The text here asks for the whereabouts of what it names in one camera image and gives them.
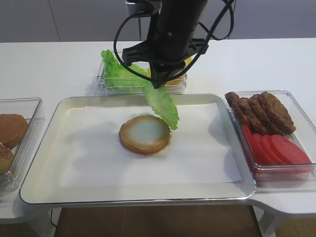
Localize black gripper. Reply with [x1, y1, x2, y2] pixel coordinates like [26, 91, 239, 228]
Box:
[122, 0, 208, 89]

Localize green lettuce leaf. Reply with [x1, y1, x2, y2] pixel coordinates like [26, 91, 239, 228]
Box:
[101, 50, 146, 87]
[143, 81, 179, 130]

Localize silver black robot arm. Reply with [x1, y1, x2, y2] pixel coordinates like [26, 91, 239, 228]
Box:
[122, 0, 208, 89]

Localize stacked yellow cheese slices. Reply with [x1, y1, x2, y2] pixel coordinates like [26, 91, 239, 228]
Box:
[146, 68, 186, 87]

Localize leaning yellow cheese slice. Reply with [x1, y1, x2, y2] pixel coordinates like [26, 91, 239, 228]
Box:
[185, 57, 193, 67]

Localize green lettuce leaf in container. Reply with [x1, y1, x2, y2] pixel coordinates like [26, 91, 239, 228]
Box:
[101, 50, 146, 87]

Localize clear lettuce cheese container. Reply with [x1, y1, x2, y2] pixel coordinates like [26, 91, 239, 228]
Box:
[97, 50, 187, 96]

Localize bottom bun half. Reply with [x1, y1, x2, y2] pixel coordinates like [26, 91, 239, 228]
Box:
[119, 115, 170, 155]

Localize brown patty leftmost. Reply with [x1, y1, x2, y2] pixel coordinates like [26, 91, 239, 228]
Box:
[225, 92, 250, 126]

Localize brown patty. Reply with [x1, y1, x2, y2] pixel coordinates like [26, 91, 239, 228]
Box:
[249, 94, 282, 135]
[238, 97, 268, 135]
[225, 92, 250, 126]
[259, 91, 296, 134]

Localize white paper sheet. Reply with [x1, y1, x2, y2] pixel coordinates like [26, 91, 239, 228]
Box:
[62, 104, 240, 186]

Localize red tomato slice leftmost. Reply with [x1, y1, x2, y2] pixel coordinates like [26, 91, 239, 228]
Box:
[242, 124, 264, 165]

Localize red tomato slice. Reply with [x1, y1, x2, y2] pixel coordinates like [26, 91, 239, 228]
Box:
[261, 135, 285, 165]
[242, 124, 264, 165]
[269, 135, 312, 164]
[252, 133, 275, 165]

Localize brown patty rightmost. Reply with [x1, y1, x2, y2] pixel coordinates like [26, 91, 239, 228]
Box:
[259, 91, 296, 134]

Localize clear patty tomato container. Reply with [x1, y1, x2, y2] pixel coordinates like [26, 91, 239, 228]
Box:
[227, 90, 316, 181]

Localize clear bun container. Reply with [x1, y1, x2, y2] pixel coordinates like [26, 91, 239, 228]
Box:
[0, 98, 45, 193]

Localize red tomato slice front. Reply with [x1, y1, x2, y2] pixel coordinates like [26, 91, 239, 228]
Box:
[269, 135, 312, 164]

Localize orange bun bottom in container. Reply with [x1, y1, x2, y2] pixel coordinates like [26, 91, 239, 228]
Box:
[0, 114, 28, 149]

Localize white metal tray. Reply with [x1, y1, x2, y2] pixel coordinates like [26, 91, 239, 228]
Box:
[20, 94, 256, 207]

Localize sesame top bun front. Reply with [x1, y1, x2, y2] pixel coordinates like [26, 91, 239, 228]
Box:
[0, 143, 14, 174]

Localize black cable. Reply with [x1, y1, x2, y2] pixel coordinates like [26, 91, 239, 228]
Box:
[113, 0, 234, 82]

